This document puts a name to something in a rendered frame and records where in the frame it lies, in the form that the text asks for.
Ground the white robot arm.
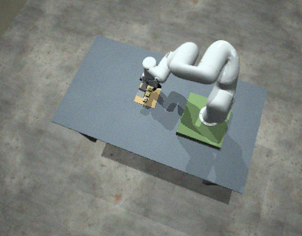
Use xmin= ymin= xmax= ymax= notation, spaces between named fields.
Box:
xmin=142 ymin=40 xmax=240 ymax=127

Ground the beige flat mat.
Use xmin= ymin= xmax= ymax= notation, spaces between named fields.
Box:
xmin=134 ymin=85 xmax=161 ymax=108

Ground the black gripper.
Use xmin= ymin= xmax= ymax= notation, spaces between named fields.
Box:
xmin=140 ymin=74 xmax=162 ymax=91

